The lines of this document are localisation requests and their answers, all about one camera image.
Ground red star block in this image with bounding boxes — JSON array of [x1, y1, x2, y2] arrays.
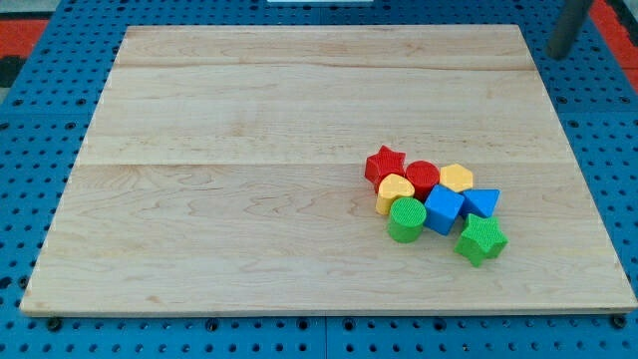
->
[[364, 145, 406, 191]]

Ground green star block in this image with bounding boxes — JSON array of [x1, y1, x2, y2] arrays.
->
[[454, 214, 508, 267]]

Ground yellow heart block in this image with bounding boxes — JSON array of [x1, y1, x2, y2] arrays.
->
[[375, 174, 415, 215]]

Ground green cylinder block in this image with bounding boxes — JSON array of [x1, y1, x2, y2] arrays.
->
[[387, 197, 427, 243]]

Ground wooden board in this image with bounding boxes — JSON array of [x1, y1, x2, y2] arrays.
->
[[20, 25, 637, 317]]

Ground red cylinder block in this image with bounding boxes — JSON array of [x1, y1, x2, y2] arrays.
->
[[405, 161, 440, 201]]

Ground blue cube block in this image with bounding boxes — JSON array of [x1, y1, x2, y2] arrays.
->
[[424, 184, 465, 235]]

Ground yellow hexagon block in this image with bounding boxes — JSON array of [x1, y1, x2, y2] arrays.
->
[[439, 164, 475, 192]]

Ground blue triangle block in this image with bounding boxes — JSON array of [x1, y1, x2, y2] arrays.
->
[[460, 188, 500, 218]]

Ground grey cylindrical robot stick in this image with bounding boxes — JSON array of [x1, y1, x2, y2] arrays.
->
[[544, 0, 593, 60]]

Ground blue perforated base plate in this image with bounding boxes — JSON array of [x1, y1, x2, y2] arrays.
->
[[1, 0, 637, 358]]

